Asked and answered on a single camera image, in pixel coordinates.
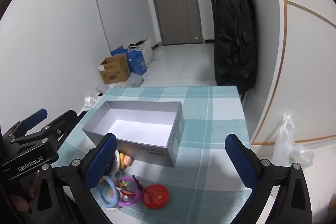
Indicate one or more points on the brown cardboard box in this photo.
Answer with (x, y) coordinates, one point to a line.
(114, 70)

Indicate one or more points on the person's left hand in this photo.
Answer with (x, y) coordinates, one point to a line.
(19, 203)

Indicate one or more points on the white plastic bag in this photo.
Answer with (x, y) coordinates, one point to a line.
(286, 145)

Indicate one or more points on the large blue cardboard box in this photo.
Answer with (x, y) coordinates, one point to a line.
(137, 62)

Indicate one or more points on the black hanging jacket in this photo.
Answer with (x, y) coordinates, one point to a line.
(233, 43)

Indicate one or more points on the small blue cardboard box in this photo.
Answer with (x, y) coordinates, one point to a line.
(118, 51)

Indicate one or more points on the white woven bag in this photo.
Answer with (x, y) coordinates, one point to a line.
(147, 52)

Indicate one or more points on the white wood-trimmed cabinet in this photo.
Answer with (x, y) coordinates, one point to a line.
(302, 69)

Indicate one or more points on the crumpled clear plastic bag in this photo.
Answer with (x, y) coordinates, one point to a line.
(90, 102)
(134, 80)

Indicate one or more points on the grey cardboard box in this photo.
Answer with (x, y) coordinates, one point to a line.
(147, 150)

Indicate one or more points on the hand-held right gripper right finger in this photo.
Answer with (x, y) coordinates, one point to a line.
(240, 161)

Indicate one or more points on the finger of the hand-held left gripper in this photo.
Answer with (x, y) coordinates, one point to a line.
(61, 124)
(35, 117)

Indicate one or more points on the pink yellow plush toy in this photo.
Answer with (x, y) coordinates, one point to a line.
(126, 160)

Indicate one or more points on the teal checked tablecloth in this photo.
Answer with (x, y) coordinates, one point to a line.
(210, 134)

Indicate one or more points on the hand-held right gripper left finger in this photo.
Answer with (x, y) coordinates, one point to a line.
(103, 161)

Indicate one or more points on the red round badge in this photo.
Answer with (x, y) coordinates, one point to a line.
(155, 196)

